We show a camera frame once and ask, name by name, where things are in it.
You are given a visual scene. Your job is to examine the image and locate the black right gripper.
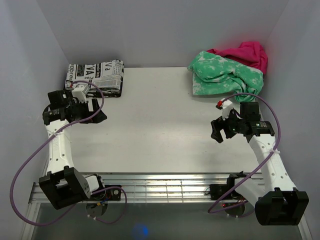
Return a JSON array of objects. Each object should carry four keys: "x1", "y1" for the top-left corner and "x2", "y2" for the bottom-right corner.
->
[{"x1": 210, "y1": 107, "x2": 245, "y2": 143}]

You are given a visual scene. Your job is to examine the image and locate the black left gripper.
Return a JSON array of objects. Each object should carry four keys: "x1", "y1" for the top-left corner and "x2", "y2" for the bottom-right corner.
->
[{"x1": 70, "y1": 98, "x2": 107, "y2": 124}]

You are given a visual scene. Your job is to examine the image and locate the green white tie-dye trousers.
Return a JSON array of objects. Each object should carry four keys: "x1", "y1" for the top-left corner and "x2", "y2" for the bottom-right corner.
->
[{"x1": 187, "y1": 51, "x2": 264, "y2": 103}]

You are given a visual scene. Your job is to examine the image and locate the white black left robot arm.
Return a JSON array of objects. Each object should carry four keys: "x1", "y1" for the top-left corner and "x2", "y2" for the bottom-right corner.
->
[{"x1": 39, "y1": 85, "x2": 107, "y2": 210}]

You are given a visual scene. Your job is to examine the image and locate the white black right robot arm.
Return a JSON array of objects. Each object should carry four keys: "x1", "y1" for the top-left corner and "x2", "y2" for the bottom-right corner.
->
[{"x1": 211, "y1": 99, "x2": 309, "y2": 226}]

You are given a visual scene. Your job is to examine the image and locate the newspaper print folded trousers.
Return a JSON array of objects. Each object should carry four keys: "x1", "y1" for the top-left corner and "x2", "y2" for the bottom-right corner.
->
[{"x1": 64, "y1": 59, "x2": 125, "y2": 98}]

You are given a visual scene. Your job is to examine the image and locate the pink crumpled trousers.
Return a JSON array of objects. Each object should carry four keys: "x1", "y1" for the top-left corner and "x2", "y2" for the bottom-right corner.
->
[{"x1": 207, "y1": 41, "x2": 268, "y2": 75}]

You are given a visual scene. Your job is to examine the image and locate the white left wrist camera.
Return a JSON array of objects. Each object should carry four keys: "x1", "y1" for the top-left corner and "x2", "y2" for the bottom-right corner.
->
[{"x1": 71, "y1": 83, "x2": 90, "y2": 103}]

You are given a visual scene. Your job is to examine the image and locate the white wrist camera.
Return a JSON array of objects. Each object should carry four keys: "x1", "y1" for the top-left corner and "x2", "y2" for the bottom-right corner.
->
[
  {"x1": 71, "y1": 83, "x2": 90, "y2": 103},
  {"x1": 216, "y1": 98, "x2": 234, "y2": 120}
]

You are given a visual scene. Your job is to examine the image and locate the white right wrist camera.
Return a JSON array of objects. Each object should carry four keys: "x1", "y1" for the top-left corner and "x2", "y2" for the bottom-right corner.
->
[{"x1": 216, "y1": 98, "x2": 234, "y2": 120}]

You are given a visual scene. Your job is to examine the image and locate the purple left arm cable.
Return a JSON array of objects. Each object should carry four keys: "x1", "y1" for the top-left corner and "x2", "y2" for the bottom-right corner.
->
[{"x1": 9, "y1": 80, "x2": 128, "y2": 228}]

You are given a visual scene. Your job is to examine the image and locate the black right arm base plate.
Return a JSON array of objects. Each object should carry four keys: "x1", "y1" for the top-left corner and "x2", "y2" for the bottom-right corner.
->
[{"x1": 208, "y1": 184, "x2": 244, "y2": 200}]

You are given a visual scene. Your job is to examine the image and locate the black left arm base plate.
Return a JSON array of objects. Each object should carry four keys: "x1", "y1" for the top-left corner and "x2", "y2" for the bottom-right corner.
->
[{"x1": 90, "y1": 185, "x2": 122, "y2": 202}]

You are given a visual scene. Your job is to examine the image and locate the aluminium rail frame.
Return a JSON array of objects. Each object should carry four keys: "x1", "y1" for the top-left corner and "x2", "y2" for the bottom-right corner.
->
[{"x1": 27, "y1": 172, "x2": 266, "y2": 205}]

